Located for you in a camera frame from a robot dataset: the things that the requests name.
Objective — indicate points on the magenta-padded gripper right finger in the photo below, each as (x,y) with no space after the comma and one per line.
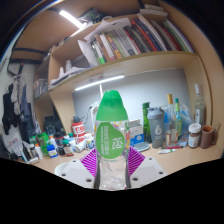
(148,170)

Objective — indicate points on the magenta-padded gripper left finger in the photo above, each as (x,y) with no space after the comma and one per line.
(78,173)

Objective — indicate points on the clear bottle with green cap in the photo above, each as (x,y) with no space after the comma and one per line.
(111,140)

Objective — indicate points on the light blue hair brush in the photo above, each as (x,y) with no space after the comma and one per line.
(141,146)

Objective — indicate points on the white and green tube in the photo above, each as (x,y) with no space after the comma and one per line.
(166,151)

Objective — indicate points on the white pill bottle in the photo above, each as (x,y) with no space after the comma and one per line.
(90,141)

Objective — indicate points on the blue and white carton box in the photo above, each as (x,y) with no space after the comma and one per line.
(136,133)

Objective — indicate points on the grey shaker bottle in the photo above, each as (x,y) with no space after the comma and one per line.
(156,130)

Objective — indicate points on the red and white jar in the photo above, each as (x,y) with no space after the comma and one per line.
(78,131)

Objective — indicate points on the green canister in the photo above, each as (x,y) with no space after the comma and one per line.
(42,141)

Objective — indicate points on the dark green bottle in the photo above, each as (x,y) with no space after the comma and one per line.
(145,120)

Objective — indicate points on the white-lidded brown jar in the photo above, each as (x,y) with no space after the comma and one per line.
(194,136)

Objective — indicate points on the yellow-capped glass bottle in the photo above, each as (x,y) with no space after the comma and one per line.
(170,113)

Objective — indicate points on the green-capped slim bottle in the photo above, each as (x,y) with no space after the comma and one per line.
(178,116)

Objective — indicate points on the clear glass bottle white cap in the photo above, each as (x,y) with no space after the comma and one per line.
(199,110)

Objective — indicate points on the dark hanging clothes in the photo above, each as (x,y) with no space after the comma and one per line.
(15,106)

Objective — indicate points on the under-shelf light strip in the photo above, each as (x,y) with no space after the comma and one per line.
(100,82)

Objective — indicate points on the wooden shelf unit with books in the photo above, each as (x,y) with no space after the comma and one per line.
(133,65)

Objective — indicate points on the long ceiling light tube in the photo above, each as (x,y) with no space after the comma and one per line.
(71,19)

